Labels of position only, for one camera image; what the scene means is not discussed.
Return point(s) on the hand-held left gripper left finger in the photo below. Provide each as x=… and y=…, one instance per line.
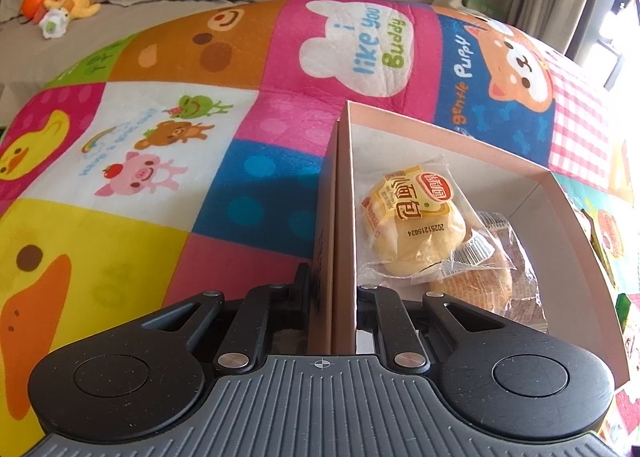
x=304, y=287

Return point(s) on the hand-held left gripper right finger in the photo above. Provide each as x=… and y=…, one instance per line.
x=382, y=317

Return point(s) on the pink cardboard box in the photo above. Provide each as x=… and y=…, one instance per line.
x=390, y=142

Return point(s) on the yellow label bun packet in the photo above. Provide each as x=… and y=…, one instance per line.
x=415, y=222

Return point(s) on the clear wrapped brown bun packet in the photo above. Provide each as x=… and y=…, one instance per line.
x=495, y=277

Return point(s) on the colourful cartoon play mat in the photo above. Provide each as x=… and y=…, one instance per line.
x=200, y=162

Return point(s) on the green packet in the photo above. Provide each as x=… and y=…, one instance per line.
x=482, y=4

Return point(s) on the window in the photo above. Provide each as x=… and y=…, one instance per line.
x=617, y=22

